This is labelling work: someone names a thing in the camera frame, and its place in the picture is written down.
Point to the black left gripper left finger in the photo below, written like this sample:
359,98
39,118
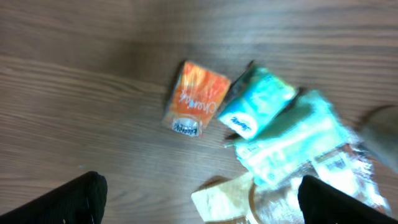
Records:
81,200

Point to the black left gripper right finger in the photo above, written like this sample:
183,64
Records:
322,203

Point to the long teal wipes pack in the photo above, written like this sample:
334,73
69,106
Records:
308,128

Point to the brown bread pouch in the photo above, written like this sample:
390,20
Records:
240,200

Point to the teal gum packet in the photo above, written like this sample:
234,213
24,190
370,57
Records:
254,100

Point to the orange snack packet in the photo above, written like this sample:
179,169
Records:
195,99

